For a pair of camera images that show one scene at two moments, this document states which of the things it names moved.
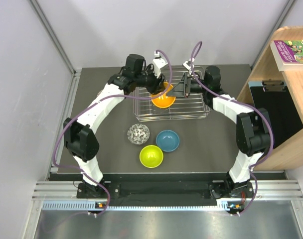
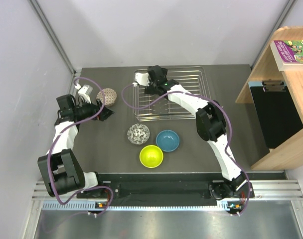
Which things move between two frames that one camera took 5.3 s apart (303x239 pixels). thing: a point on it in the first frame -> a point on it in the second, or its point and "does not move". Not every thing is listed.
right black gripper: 183,88 -> 149,90
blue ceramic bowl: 168,140 does not move
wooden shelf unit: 296,150 does not move
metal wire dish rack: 193,108 does not move
